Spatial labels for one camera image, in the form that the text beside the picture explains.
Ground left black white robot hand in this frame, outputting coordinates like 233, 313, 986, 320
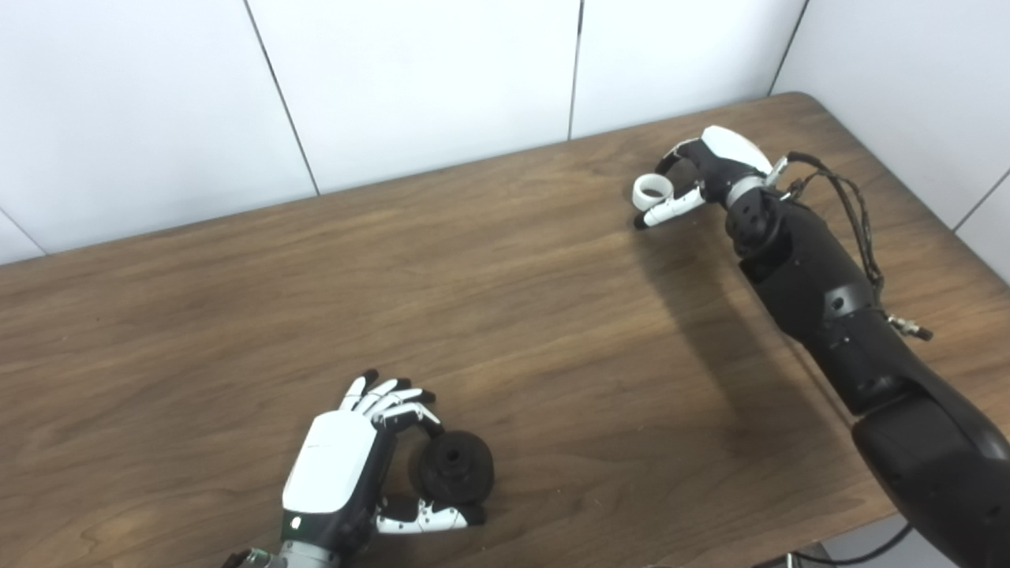
280, 369, 486, 557

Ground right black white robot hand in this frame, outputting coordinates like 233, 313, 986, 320
634, 125, 778, 231

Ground white ring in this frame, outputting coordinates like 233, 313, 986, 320
632, 174, 675, 211

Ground round black part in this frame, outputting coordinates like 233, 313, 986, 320
409, 430, 496, 506

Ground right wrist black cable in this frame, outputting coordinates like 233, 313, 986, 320
769, 151, 933, 342

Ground black cable below table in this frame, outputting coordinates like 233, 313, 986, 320
789, 522, 916, 566

